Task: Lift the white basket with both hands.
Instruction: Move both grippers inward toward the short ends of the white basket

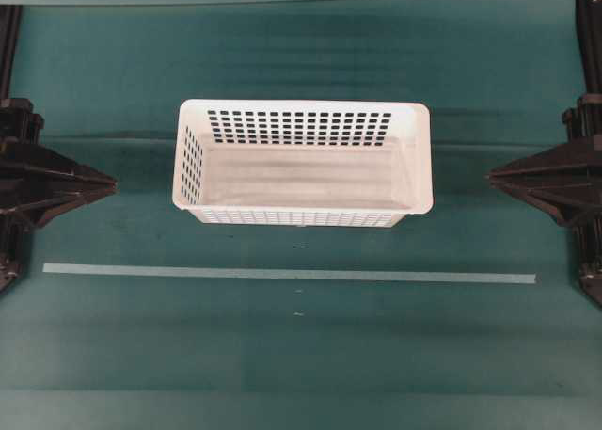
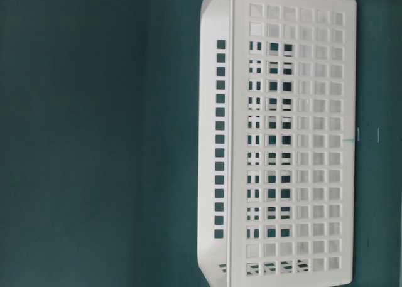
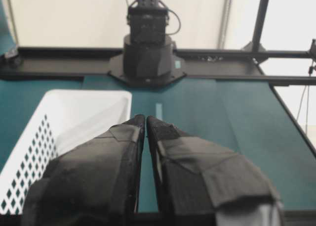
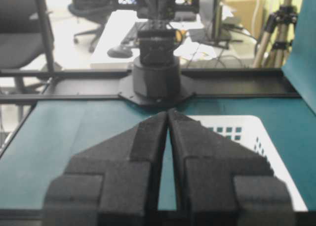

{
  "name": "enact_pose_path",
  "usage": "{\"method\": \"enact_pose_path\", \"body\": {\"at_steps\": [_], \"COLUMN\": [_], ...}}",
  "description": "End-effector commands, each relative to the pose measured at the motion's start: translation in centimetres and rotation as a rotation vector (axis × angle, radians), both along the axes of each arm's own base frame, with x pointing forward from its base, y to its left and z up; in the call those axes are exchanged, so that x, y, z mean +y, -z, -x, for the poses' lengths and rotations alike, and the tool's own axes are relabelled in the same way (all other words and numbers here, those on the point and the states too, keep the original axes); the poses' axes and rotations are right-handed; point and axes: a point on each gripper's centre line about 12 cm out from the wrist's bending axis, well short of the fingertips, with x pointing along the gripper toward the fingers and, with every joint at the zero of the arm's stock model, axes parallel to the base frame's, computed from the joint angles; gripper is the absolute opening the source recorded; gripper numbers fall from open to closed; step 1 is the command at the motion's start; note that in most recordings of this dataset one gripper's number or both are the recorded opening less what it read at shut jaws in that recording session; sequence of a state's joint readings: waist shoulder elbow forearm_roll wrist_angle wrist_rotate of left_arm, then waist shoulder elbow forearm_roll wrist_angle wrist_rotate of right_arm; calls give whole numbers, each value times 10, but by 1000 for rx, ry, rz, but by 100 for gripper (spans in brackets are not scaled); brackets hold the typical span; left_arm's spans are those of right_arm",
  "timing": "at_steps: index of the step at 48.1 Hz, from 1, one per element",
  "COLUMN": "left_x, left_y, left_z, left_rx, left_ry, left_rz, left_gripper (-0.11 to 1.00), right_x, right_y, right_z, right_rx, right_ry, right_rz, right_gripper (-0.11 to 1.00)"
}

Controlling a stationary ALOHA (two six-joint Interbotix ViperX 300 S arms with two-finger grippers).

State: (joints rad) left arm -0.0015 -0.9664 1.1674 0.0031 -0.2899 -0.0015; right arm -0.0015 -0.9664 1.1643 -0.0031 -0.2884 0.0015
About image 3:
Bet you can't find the thin black hanging cable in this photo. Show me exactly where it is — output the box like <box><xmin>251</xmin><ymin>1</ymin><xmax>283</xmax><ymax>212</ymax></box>
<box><xmin>295</xmin><ymin>83</ymin><xmax>310</xmax><ymax>128</ymax></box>

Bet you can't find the black vertical frame post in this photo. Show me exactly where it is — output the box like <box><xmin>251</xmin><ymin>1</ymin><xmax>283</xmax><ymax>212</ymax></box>
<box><xmin>242</xmin><ymin>0</ymin><xmax>269</xmax><ymax>52</ymax></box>

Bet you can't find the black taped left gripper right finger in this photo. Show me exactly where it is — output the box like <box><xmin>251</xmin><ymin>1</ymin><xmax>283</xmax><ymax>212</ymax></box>
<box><xmin>147</xmin><ymin>116</ymin><xmax>284</xmax><ymax>226</ymax></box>

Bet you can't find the black metal frame rail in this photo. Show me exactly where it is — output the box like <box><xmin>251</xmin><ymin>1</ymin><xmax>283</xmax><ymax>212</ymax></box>
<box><xmin>0</xmin><ymin>47</ymin><xmax>316</xmax><ymax>87</ymax></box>

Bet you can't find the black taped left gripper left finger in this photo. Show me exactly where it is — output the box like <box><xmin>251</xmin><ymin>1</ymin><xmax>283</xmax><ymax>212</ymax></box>
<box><xmin>21</xmin><ymin>115</ymin><xmax>145</xmax><ymax>226</ymax></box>

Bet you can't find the white perforated plastic basket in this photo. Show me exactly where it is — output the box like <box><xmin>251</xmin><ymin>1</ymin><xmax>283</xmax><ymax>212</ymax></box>
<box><xmin>0</xmin><ymin>90</ymin><xmax>132</xmax><ymax>215</ymax></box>

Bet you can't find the black camera on mount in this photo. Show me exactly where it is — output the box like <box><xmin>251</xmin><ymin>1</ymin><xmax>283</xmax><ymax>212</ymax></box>
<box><xmin>308</xmin><ymin>39</ymin><xmax>316</xmax><ymax>76</ymax></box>

